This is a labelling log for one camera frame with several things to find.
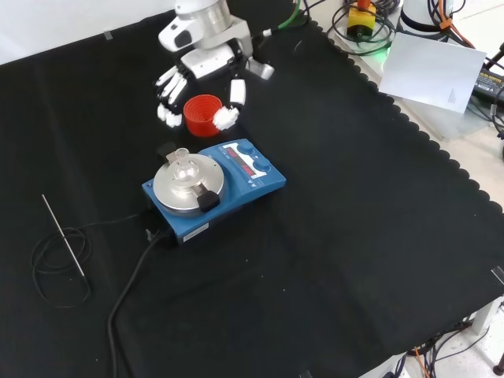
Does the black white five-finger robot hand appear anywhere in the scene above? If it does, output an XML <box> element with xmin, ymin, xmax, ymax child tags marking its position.
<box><xmin>153</xmin><ymin>38</ymin><xmax>276</xmax><ymax>131</ymax></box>

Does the heater with blue base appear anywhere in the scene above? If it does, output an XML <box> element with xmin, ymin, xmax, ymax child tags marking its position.
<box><xmin>141</xmin><ymin>138</ymin><xmax>287</xmax><ymax>247</ymax></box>

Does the red ribbed plastic cup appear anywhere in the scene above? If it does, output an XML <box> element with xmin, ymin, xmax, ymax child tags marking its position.
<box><xmin>183</xmin><ymin>94</ymin><xmax>234</xmax><ymax>138</ymax></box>

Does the clear round-bottom glass flask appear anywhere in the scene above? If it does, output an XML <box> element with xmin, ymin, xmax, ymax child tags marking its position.
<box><xmin>172</xmin><ymin>148</ymin><xmax>199</xmax><ymax>193</ymax></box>

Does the yellow stop button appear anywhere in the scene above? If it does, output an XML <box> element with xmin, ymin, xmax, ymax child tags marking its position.
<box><xmin>346</xmin><ymin>0</ymin><xmax>378</xmax><ymax>41</ymax></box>

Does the pale board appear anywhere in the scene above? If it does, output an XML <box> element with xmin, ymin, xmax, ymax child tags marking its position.
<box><xmin>377</xmin><ymin>31</ymin><xmax>488</xmax><ymax>115</ymax></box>

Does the thin metal probe rod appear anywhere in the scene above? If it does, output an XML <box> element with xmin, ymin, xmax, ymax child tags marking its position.
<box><xmin>41</xmin><ymin>194</ymin><xmax>86</xmax><ymax>276</ymax></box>

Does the black bench cloth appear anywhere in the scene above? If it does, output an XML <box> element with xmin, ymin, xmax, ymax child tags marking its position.
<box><xmin>0</xmin><ymin>0</ymin><xmax>504</xmax><ymax>378</ymax></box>

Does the black power adapter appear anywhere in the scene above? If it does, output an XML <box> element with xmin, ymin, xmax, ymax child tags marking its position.
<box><xmin>470</xmin><ymin>66</ymin><xmax>504</xmax><ymax>106</ymax></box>

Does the black tripod leg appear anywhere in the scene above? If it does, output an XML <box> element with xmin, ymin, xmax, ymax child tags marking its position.
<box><xmin>484</xmin><ymin>39</ymin><xmax>504</xmax><ymax>72</ymax></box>

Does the white table leg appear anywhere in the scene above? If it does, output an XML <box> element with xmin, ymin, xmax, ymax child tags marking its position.
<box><xmin>470</xmin><ymin>298</ymin><xmax>500</xmax><ymax>336</ymax></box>

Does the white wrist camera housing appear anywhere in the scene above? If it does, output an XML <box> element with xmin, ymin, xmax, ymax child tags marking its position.
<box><xmin>158</xmin><ymin>16</ymin><xmax>198</xmax><ymax>53</ymax></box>

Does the green cable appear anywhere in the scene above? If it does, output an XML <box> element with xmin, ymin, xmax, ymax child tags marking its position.
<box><xmin>259</xmin><ymin>0</ymin><xmax>305</xmax><ymax>40</ymax></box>

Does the black cable coil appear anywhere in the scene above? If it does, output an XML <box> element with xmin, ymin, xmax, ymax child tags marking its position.
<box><xmin>330</xmin><ymin>0</ymin><xmax>397</xmax><ymax>56</ymax></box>

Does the thick black power cable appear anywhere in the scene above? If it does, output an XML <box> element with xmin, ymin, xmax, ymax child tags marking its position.
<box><xmin>108</xmin><ymin>229</ymin><xmax>174</xmax><ymax>378</ymax></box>

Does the orange cable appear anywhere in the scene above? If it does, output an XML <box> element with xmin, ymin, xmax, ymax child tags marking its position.
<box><xmin>435</xmin><ymin>0</ymin><xmax>478</xmax><ymax>49</ymax></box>

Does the thin black probe cable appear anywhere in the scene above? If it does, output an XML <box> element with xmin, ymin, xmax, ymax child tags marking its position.
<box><xmin>31</xmin><ymin>212</ymin><xmax>141</xmax><ymax>309</ymax></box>

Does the black floor cable bundle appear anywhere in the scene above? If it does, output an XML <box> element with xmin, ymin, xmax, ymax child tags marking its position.
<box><xmin>392</xmin><ymin>319</ymin><xmax>504</xmax><ymax>378</ymax></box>

